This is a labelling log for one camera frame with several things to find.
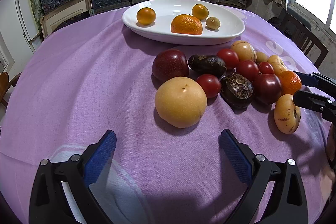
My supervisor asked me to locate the small orange tangerine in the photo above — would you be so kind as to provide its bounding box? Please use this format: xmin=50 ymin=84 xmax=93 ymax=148
xmin=278 ymin=71 xmax=302 ymax=95

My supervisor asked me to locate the pale yellow spotted loquat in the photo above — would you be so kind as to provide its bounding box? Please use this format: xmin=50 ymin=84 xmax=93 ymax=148
xmin=274 ymin=94 xmax=301 ymax=135

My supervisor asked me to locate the pale yellow loquat back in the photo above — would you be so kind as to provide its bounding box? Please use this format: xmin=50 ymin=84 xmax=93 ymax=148
xmin=267 ymin=55 xmax=288 ymax=76

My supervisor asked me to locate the small dark red plum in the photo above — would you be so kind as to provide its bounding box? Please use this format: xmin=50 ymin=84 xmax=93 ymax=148
xmin=253 ymin=73 xmax=282 ymax=105

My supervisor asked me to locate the small red cherry tomato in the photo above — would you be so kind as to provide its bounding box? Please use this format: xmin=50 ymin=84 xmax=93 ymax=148
xmin=257 ymin=61 xmax=274 ymax=74

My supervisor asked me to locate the striped pepino melon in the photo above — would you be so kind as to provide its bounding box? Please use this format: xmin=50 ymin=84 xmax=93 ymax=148
xmin=231 ymin=40 xmax=257 ymax=61

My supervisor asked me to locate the red cherry tomato back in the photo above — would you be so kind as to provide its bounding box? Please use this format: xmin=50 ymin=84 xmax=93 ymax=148
xmin=217 ymin=48 xmax=239 ymax=69

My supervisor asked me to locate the red cherry tomato front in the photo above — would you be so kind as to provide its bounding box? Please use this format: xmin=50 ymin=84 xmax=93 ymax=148
xmin=196 ymin=74 xmax=222 ymax=98

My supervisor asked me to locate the dark purple oblong fruit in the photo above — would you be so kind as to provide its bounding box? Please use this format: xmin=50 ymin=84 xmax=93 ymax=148
xmin=188 ymin=55 xmax=227 ymax=78

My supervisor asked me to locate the large yellow pear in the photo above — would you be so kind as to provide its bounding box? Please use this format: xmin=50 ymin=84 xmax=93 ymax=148
xmin=154 ymin=77 xmax=207 ymax=128

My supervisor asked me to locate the small yellow orange fruit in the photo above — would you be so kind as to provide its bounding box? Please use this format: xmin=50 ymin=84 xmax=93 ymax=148
xmin=192 ymin=4 xmax=209 ymax=20

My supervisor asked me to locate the large orange tangerine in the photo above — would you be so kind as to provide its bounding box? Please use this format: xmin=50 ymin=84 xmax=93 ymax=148
xmin=170 ymin=14 xmax=203 ymax=35

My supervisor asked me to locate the large dark red plum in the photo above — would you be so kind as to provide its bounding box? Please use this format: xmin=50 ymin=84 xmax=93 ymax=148
xmin=152 ymin=49 xmax=189 ymax=83

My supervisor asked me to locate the orange round persimmon fruit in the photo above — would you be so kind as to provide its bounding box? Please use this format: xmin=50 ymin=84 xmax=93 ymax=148
xmin=137 ymin=7 xmax=156 ymax=26

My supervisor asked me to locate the dark wooden chair right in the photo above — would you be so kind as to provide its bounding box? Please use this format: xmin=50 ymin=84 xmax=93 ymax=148
xmin=268 ymin=12 xmax=329 ymax=68

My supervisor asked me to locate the purple tablecloth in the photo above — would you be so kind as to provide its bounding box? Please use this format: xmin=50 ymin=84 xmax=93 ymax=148
xmin=1 ymin=9 xmax=331 ymax=223

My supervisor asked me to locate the wooden chair left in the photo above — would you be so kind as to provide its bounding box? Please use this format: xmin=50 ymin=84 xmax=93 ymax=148
xmin=0 ymin=72 xmax=21 ymax=107

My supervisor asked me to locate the cardboard framed picture box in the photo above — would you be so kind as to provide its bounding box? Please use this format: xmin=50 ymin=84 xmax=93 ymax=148
xmin=41 ymin=0 xmax=92 ymax=39

